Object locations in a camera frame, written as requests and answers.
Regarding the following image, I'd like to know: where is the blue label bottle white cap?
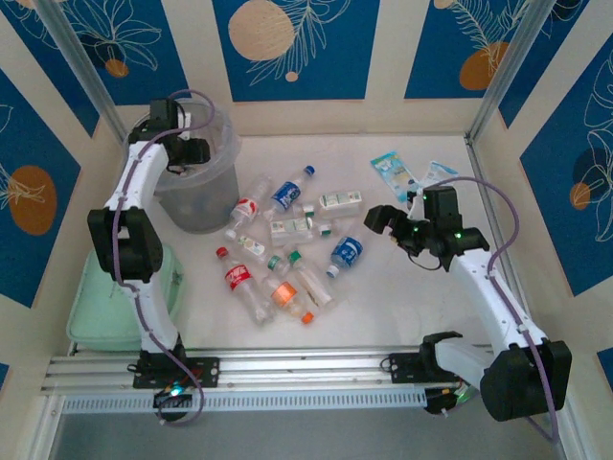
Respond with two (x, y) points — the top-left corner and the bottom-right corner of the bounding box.
(326, 223), (366, 280)

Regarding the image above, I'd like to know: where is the clear bottle green white label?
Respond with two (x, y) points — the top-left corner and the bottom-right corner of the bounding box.
(302, 190), (364, 218)
(268, 216), (332, 248)

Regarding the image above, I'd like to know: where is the clear bottle red white label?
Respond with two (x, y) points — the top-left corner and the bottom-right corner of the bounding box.
(223, 174), (273, 242)

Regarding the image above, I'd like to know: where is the small clear bottle white label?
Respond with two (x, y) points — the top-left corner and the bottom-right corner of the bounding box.
(236, 233), (268, 264)

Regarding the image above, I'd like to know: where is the orange label bottle orange cap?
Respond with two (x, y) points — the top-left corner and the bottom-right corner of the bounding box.
(261, 270), (316, 326)

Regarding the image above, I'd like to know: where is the red label cola bottle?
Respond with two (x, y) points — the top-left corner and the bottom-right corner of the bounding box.
(215, 246), (278, 328)

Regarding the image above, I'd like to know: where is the translucent plastic bin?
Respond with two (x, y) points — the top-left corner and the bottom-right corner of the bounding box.
(127, 100), (242, 235)

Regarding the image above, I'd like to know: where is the white blue snack packet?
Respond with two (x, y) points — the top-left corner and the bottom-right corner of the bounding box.
(420, 160), (459, 191)

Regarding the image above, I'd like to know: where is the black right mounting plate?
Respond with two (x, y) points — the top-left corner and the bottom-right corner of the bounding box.
(386, 352), (461, 384)

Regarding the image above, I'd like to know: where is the black mounting plate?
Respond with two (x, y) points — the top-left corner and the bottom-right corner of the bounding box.
(131, 356), (221, 389)
(386, 352), (461, 384)

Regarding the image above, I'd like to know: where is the light green lidded box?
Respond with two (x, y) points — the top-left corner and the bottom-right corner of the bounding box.
(65, 241), (186, 354)

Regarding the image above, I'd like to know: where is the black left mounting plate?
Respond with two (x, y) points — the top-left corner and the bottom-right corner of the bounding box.
(131, 356), (221, 389)

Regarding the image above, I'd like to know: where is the thin black right gripper cable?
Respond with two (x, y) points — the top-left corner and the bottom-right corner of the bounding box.
(405, 247), (444, 272)

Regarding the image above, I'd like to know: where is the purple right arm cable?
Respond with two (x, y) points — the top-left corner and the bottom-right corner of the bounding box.
(423, 175), (561, 442)

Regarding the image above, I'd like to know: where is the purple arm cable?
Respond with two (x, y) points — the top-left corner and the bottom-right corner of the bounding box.
(110, 89), (216, 427)
(423, 175), (561, 442)

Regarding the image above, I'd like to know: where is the aluminium frame post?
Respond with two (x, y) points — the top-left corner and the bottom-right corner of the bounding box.
(465, 0), (560, 143)
(34, 0), (129, 143)

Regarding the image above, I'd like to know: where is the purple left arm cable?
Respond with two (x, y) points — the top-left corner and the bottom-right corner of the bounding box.
(110, 89), (216, 427)

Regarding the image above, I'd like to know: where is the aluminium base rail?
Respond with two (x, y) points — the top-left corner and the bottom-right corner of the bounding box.
(40, 345), (494, 395)

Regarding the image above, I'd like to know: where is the white slotted cable duct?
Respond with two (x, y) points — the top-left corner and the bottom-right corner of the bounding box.
(59, 390), (427, 414)

